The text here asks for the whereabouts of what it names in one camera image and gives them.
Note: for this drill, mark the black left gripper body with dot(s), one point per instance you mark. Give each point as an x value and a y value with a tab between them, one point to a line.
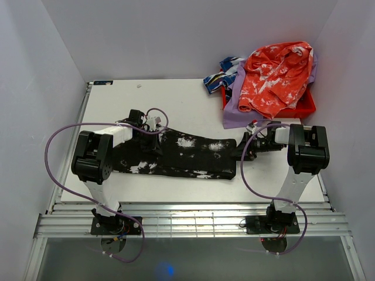
147	141

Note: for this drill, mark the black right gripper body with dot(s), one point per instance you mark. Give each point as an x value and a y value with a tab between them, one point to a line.
256	146

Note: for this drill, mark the black white tie-dye trousers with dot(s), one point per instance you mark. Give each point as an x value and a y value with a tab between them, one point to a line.
182	155

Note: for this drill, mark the orange white tie-dye garment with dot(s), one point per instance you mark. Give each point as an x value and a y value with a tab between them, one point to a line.
276	77

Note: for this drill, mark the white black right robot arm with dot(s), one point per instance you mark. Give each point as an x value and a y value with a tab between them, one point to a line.
307	154

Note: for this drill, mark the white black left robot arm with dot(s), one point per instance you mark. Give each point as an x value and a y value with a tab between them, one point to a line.
93	163

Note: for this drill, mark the lilac purple garment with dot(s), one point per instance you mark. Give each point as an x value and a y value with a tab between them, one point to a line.
232	117

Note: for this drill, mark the red plastic bin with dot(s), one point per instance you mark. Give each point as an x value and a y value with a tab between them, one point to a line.
304	107

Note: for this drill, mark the blue label sticker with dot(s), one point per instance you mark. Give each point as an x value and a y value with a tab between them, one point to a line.
103	82

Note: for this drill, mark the blue white patterned garment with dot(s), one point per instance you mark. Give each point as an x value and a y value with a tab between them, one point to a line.
225	77

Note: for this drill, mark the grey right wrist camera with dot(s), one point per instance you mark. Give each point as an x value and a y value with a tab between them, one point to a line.
252	126

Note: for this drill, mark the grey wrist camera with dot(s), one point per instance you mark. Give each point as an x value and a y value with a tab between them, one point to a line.
252	126
152	123

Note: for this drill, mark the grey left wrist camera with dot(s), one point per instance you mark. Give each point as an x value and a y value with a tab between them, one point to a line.
152	123

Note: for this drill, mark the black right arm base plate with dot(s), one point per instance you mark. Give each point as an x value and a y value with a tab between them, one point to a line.
273	235

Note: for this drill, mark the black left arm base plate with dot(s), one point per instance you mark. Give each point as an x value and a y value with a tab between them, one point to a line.
134	226

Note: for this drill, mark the aluminium table frame rails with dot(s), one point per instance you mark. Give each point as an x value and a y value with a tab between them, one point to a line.
171	207

